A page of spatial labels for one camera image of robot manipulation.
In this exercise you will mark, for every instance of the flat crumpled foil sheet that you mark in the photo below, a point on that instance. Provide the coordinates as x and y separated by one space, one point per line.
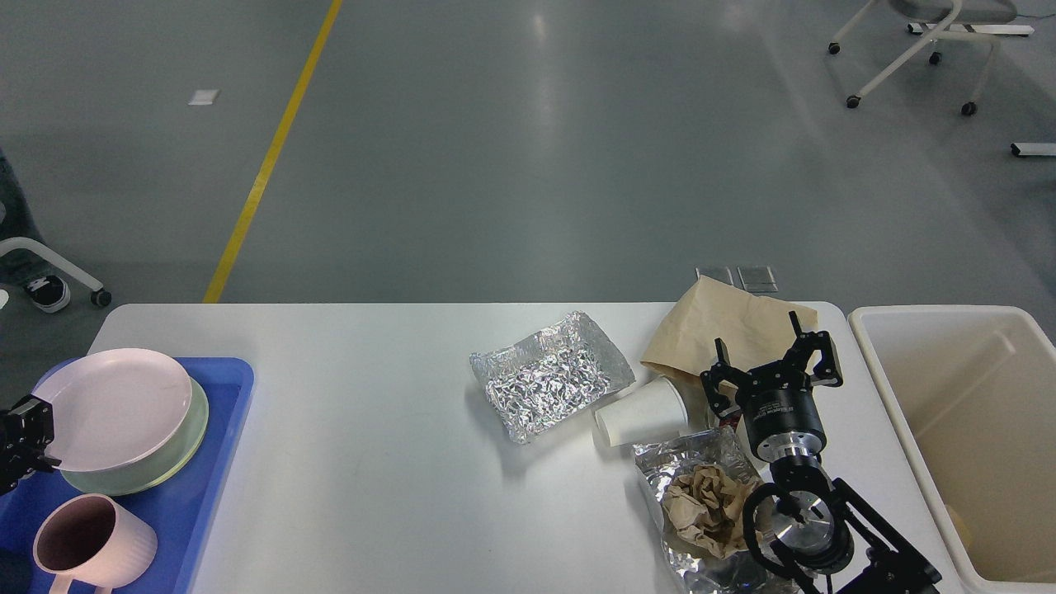
692 569

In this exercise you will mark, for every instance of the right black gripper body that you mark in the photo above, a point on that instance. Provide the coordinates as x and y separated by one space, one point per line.
781 422

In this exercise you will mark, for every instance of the white paper cup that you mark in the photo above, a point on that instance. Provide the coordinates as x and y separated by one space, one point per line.
654 410

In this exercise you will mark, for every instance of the beige plastic bin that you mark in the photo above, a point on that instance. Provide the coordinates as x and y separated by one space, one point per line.
971 392

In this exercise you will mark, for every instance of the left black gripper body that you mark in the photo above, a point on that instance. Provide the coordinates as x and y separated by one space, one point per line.
8 452

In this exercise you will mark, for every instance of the brown paper bag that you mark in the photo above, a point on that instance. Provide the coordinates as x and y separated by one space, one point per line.
755 330

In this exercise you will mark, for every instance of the white bar on floor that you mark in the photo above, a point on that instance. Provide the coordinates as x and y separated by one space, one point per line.
1033 150

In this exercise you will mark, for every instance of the pink ribbed mug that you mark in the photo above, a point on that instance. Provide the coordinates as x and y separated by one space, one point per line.
94 540

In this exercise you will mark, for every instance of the white chair base left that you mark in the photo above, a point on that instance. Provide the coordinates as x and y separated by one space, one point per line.
100 296

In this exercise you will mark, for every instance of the pink plate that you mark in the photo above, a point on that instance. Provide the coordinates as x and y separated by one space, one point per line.
114 408

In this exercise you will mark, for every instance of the dark teal mug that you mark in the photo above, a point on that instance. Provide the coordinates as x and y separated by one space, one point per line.
15 572

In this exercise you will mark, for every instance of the aluminium foil tray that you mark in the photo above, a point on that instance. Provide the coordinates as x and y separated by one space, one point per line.
551 375

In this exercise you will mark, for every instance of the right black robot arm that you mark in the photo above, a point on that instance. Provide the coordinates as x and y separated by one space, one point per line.
803 523

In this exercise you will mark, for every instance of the light green plate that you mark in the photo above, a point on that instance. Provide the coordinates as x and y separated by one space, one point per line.
157 467

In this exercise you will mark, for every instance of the white rolling chair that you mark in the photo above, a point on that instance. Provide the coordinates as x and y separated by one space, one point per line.
972 22

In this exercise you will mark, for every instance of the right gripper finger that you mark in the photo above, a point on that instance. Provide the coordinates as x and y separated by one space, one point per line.
722 382
810 361

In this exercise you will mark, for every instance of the crumpled brown paper ball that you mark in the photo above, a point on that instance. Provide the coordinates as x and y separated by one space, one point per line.
705 508

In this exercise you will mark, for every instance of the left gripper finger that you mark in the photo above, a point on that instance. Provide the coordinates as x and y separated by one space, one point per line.
30 425
25 463

